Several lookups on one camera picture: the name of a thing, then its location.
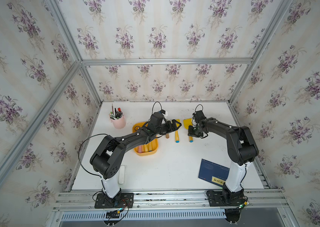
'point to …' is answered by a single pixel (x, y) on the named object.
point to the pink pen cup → (117, 118)
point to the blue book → (213, 172)
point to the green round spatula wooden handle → (167, 135)
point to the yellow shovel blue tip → (177, 132)
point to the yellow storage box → (149, 149)
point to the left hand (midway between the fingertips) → (178, 127)
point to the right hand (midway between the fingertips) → (190, 134)
